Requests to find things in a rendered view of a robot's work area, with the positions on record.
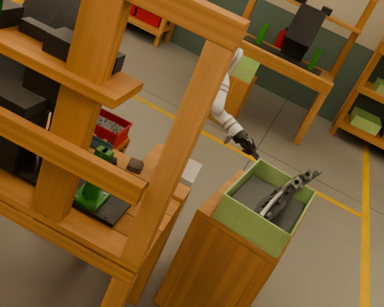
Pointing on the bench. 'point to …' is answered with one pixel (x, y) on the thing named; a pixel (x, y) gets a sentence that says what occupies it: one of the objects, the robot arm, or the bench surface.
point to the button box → (100, 143)
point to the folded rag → (135, 165)
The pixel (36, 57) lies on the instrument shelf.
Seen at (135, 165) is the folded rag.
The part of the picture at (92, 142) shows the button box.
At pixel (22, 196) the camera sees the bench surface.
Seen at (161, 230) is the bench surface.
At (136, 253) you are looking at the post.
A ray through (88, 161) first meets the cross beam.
